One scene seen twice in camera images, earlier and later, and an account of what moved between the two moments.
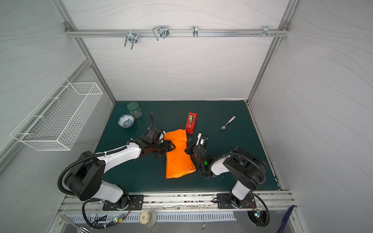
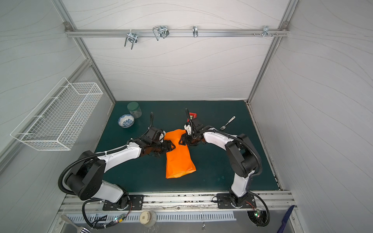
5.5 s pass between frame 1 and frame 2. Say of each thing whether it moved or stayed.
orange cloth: stayed
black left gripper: stayed
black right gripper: moved
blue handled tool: stayed
